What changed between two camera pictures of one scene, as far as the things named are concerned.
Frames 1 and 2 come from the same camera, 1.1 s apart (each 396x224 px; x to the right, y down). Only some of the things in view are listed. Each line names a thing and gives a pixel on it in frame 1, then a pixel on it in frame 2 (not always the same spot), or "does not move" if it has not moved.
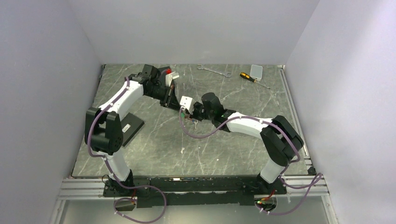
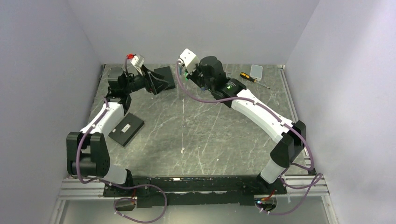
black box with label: [130, 124] does not move
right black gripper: [194, 116] → [192, 75]
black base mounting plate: [185, 191] does not move
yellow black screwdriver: [246, 76] does not move
